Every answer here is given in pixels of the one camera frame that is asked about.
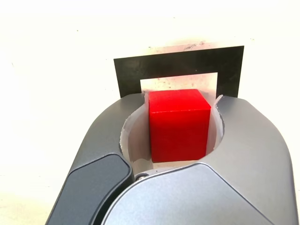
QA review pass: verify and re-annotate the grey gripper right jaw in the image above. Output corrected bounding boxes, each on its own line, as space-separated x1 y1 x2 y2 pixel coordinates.
93 94 294 225

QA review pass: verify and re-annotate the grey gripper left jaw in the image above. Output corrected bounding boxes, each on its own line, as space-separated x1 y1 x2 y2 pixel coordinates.
45 92 154 225

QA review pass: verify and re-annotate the red cube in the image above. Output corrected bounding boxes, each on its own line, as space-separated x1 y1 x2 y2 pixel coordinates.
148 88 212 163

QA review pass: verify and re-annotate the black tape square outline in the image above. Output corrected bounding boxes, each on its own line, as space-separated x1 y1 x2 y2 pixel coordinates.
113 45 245 99

